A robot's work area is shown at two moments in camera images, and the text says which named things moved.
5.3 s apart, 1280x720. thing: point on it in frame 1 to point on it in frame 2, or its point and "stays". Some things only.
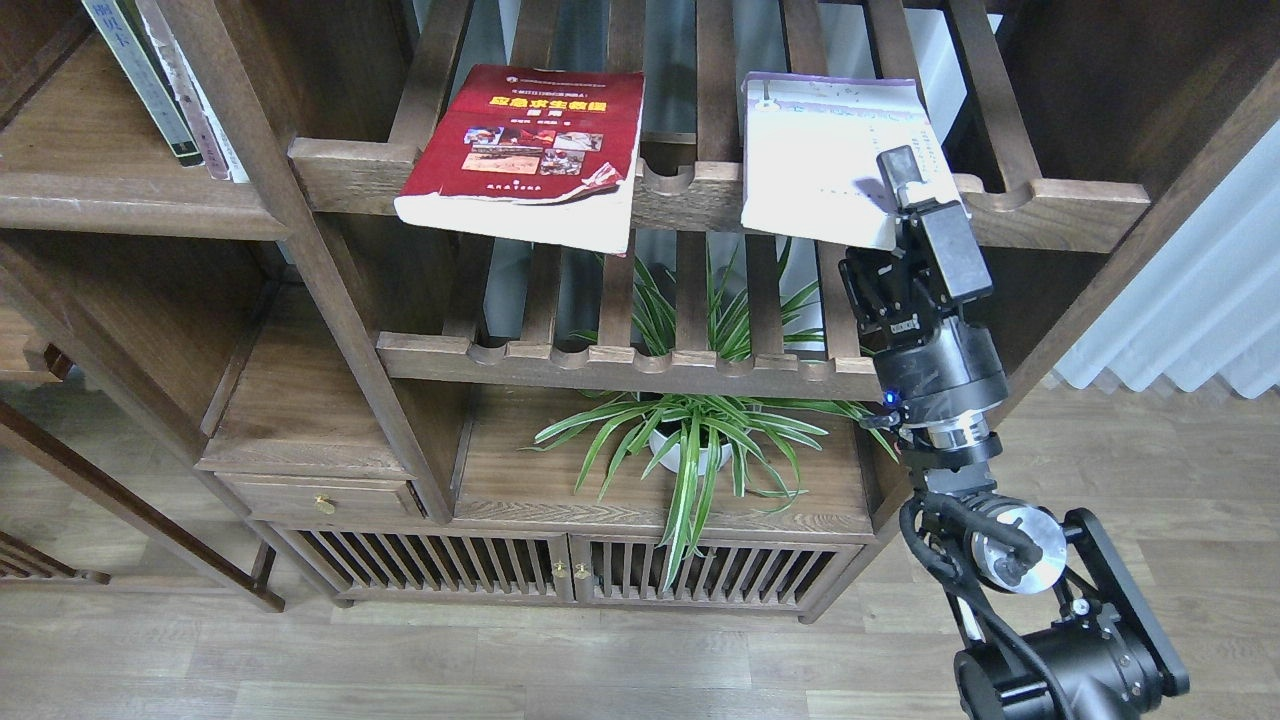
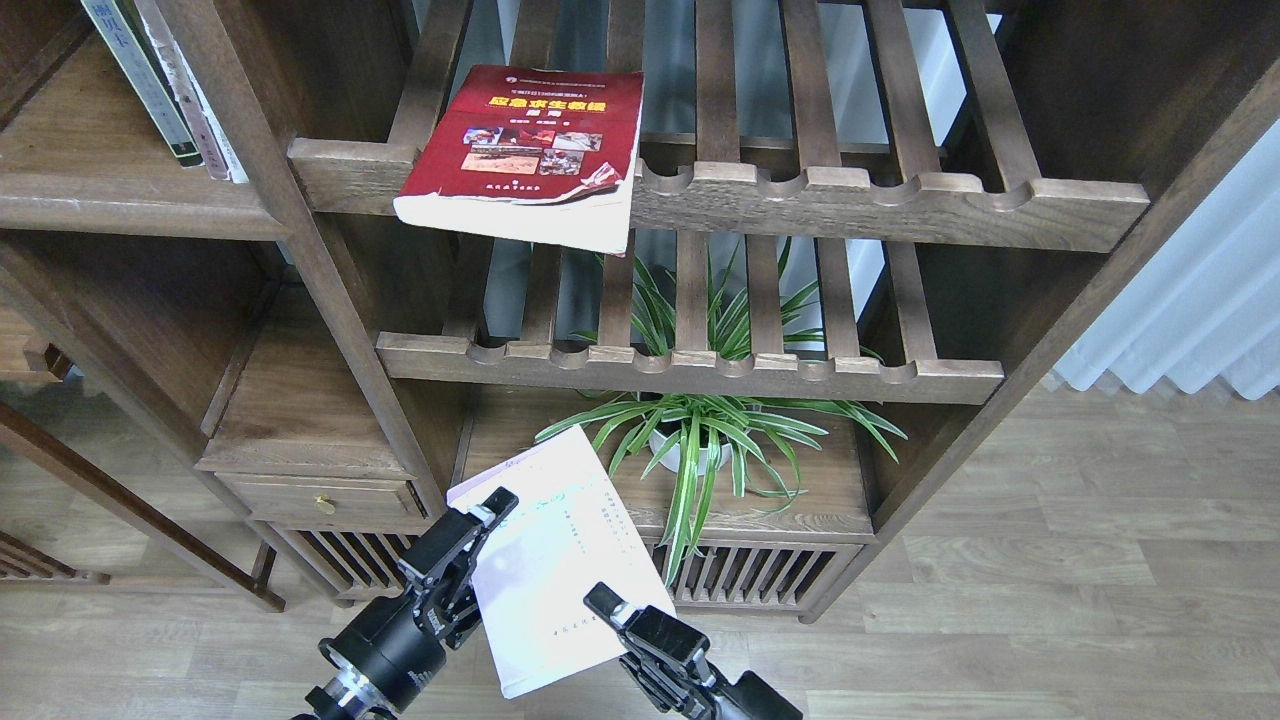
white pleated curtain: (1208, 302) stays
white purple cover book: (809, 155) to (568, 532)
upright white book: (220, 163) stays
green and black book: (123, 30) stays
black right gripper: (938, 374) to (749, 698)
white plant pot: (672, 459) stays
